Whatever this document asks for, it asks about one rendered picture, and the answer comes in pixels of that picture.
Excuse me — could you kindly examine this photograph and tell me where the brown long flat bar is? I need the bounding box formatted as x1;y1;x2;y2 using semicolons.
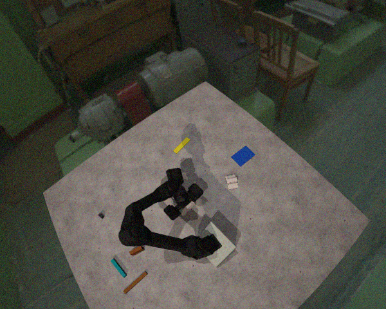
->
123;272;147;294

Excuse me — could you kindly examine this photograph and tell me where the yellow flat bar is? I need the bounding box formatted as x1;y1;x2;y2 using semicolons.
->
173;137;190;154

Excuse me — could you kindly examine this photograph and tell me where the blue flat rectangular plate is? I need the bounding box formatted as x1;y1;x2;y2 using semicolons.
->
231;146;255;167

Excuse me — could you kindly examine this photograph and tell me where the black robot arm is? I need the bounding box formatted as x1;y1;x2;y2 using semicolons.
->
118;168;222;260

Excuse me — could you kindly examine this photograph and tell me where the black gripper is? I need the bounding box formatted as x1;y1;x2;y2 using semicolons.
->
163;183;203;220

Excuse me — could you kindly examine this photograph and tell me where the brown rectangular block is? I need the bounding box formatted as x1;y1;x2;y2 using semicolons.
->
129;246;145;256

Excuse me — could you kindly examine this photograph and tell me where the teal flat bar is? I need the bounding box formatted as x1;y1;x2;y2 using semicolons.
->
111;259;127;277

